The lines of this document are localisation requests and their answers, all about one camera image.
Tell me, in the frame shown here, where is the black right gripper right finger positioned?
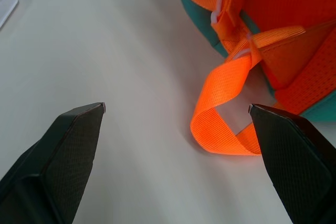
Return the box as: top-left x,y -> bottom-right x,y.
248,103 -> 336,224

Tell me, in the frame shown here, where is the orange and teal backpack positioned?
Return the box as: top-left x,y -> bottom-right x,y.
170,0 -> 336,157

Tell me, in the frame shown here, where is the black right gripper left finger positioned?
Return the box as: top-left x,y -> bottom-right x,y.
0,102 -> 106,224

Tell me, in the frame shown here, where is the clear plastic bag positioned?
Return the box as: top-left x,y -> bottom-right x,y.
0,0 -> 19,29

